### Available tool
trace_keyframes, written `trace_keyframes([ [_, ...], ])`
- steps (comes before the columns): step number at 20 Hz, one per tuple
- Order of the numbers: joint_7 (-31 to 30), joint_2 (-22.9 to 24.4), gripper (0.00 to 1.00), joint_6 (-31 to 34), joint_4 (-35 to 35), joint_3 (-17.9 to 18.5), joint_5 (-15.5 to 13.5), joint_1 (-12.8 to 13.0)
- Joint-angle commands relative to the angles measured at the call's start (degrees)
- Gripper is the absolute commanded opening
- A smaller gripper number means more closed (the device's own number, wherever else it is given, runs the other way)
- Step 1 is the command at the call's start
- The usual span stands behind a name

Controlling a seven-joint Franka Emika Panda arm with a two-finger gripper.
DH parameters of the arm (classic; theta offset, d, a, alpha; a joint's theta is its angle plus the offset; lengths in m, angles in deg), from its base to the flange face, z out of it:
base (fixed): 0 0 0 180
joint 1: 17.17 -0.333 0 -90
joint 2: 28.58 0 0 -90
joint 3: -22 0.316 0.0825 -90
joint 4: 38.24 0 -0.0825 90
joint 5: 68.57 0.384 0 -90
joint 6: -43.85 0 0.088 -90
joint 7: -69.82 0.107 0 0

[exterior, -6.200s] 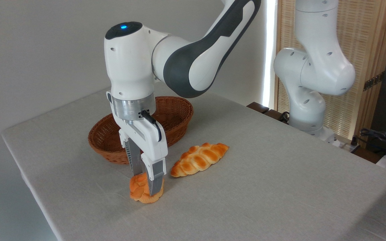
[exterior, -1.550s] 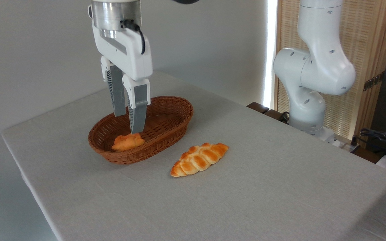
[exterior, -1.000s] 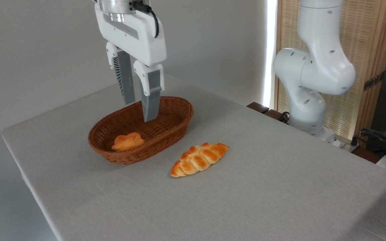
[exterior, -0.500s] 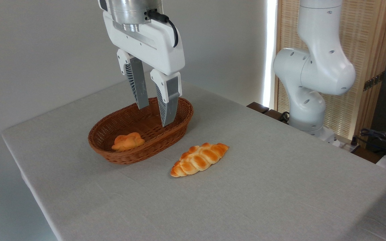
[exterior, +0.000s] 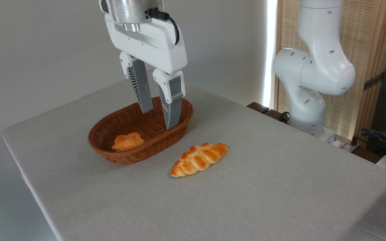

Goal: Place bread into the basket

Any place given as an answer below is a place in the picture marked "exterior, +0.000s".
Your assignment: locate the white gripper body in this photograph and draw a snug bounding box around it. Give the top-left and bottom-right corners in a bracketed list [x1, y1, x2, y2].
[104, 14, 188, 75]

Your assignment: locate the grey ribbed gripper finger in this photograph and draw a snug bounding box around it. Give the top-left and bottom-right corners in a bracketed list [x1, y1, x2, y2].
[152, 69, 186, 130]
[119, 51, 154, 114]

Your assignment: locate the round knotted orange bread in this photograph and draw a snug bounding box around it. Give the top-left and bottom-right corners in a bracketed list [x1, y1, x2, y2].
[111, 132, 145, 153]

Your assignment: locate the brown woven wicker basket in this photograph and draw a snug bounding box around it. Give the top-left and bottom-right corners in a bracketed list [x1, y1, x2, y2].
[88, 97, 194, 165]

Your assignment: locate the long braided golden bread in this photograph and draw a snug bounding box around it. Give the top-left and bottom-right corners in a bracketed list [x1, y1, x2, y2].
[170, 143, 230, 178]

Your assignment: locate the grey tablecloth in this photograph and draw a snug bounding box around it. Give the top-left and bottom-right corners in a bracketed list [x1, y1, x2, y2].
[1, 80, 386, 241]

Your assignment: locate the white power strip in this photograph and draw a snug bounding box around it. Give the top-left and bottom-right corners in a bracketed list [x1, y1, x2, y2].
[338, 135, 361, 153]

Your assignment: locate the wooden slatted folding screen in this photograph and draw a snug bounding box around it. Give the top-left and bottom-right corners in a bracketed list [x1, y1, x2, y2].
[275, 0, 386, 141]

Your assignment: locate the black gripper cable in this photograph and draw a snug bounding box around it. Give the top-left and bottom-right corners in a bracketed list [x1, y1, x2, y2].
[147, 8, 180, 46]

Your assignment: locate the black cable bundle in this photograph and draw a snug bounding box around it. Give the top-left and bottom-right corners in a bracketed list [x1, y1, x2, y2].
[360, 128, 386, 158]

